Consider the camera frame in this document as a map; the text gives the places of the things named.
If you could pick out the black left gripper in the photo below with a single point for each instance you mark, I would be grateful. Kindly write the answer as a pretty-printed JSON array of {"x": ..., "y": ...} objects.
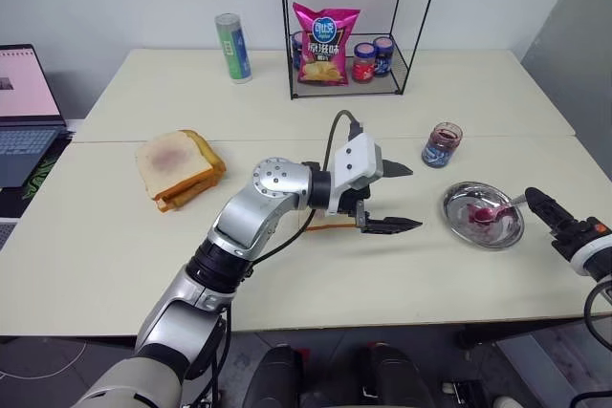
[{"x": 356, "y": 199}]

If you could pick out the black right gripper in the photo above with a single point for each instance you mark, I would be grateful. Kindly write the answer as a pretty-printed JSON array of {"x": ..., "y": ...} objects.
[{"x": 569, "y": 236}]

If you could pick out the metal spoon with jam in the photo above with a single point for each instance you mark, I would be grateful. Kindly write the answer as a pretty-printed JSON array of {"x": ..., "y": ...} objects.
[{"x": 483, "y": 213}]

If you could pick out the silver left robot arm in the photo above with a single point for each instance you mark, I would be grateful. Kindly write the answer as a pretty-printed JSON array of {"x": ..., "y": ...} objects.
[{"x": 248, "y": 209}]

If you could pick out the open blueberry jam jar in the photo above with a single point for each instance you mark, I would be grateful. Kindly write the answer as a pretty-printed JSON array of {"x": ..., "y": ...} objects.
[{"x": 440, "y": 150}]

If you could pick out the red label jam jar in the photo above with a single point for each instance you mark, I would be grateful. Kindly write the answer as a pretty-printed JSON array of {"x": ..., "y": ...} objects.
[{"x": 364, "y": 64}]

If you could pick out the toasted bread slice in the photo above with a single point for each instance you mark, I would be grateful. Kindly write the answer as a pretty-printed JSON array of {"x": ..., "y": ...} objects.
[
  {"x": 191, "y": 195},
  {"x": 210, "y": 152}
]

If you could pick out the white bread slice jam stain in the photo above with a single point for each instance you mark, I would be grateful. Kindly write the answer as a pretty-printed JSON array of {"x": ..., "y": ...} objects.
[{"x": 169, "y": 162}]

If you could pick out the orange flat strip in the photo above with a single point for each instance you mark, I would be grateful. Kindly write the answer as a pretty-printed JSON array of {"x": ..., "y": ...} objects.
[{"x": 330, "y": 227}]

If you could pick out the round metal plate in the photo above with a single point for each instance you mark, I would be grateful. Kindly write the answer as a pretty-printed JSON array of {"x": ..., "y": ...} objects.
[{"x": 461, "y": 231}]

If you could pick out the pink potato chips bag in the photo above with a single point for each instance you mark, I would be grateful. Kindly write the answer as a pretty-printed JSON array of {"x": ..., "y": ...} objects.
[{"x": 325, "y": 45}]

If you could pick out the dark rounded shape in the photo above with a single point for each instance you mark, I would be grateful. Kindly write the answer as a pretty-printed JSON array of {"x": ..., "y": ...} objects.
[
  {"x": 277, "y": 379},
  {"x": 392, "y": 377}
]

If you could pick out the green blue cylindrical can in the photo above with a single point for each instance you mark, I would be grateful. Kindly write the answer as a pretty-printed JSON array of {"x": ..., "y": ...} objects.
[{"x": 234, "y": 49}]

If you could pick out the black green desk mat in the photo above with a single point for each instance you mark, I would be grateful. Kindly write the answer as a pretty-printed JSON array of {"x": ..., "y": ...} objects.
[{"x": 40, "y": 174}]

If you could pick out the grey open laptop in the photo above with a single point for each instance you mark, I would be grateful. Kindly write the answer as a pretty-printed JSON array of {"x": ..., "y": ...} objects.
[{"x": 24, "y": 140}]

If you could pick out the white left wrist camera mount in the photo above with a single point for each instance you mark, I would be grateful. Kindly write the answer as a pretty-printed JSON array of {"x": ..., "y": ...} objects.
[{"x": 356, "y": 159}]

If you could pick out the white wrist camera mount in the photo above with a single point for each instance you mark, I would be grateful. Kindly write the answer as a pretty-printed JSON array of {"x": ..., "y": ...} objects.
[
  {"x": 590, "y": 248},
  {"x": 356, "y": 159}
]

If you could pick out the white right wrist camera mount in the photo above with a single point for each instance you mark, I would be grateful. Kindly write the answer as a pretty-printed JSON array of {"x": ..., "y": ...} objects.
[{"x": 590, "y": 248}]

